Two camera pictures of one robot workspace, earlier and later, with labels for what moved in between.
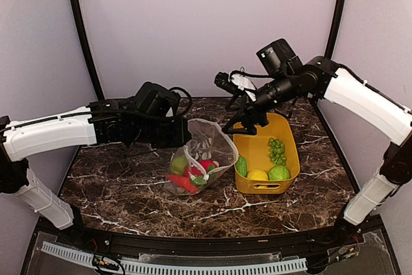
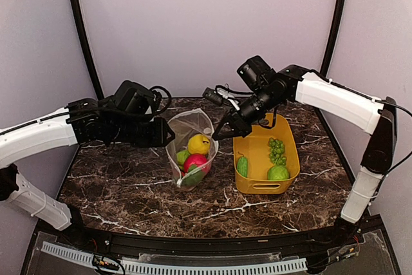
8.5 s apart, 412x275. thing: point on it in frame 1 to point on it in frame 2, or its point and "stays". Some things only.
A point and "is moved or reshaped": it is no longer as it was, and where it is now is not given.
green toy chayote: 178,165 to 181,156
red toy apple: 208,165 is moved or reshaped
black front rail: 298,241 stays
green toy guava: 279,172 stays
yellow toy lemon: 257,174 to 199,143
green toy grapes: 277,151 stays
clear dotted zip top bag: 206,154 is moved or reshaped
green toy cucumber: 242,166 stays
